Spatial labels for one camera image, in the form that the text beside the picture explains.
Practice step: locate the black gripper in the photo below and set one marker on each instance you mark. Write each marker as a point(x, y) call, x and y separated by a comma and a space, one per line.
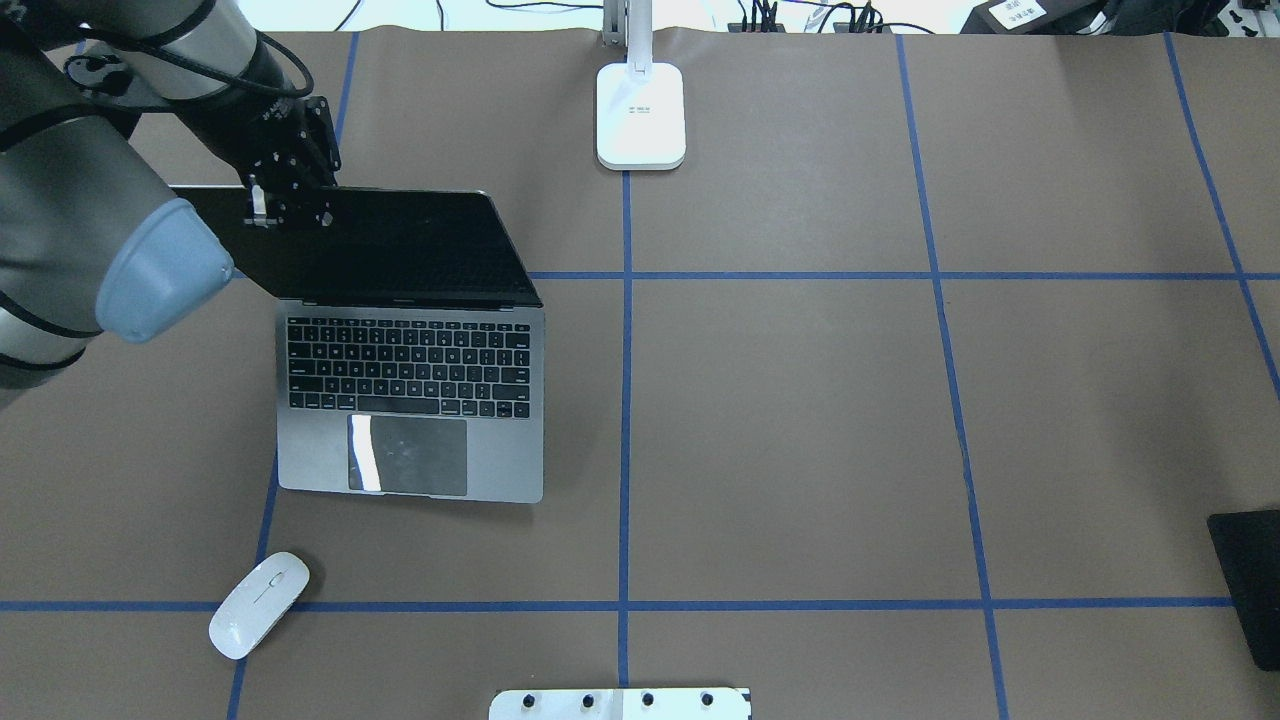
point(262, 112)

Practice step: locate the grey laptop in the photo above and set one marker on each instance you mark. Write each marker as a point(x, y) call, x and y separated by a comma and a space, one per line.
point(410, 339)

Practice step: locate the white computer mouse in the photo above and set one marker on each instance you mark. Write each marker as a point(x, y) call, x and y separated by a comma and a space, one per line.
point(257, 604)

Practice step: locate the black mouse pad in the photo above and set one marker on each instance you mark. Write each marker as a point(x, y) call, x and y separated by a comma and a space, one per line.
point(1247, 546)

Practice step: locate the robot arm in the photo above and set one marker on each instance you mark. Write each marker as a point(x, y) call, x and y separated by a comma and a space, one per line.
point(94, 240)

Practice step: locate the white desk lamp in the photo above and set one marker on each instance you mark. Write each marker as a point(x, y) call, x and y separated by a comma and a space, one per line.
point(640, 120)

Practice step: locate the black box with label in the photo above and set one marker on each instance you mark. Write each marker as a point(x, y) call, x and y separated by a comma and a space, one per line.
point(1039, 18)

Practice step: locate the black power strip with cables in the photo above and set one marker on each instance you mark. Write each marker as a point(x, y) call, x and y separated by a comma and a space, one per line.
point(809, 18)

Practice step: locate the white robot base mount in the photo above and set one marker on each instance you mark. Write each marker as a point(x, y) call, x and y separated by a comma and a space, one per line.
point(623, 703)

